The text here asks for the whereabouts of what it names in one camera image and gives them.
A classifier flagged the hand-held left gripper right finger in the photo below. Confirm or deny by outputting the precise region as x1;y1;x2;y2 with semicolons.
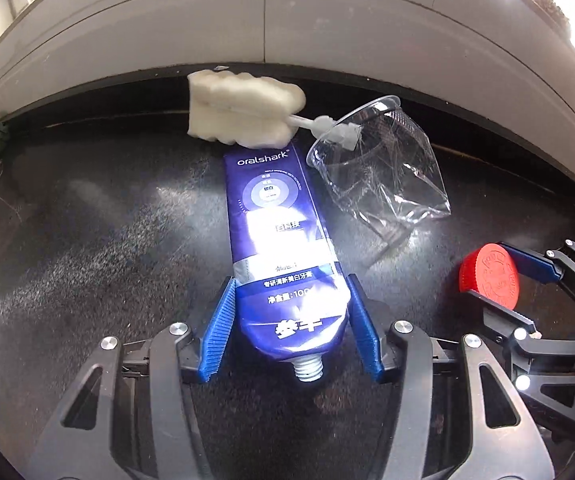
346;274;555;480

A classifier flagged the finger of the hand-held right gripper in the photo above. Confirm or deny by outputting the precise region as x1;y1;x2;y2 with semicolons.
499;240;575;311
467;290;575;357

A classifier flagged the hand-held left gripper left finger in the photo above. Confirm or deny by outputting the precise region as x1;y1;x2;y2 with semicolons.
27;275;238;480

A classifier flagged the red bottle cap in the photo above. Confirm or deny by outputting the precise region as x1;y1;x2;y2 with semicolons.
458;243;519;311

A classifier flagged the blue toothpaste tube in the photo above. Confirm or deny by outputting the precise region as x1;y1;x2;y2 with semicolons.
223;141;353;383

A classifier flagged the clear plastic cup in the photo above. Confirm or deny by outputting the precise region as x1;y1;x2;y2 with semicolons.
306;94;452;231

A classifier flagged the white sponge bottle brush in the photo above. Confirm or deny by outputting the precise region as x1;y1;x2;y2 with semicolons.
186;71;361;151

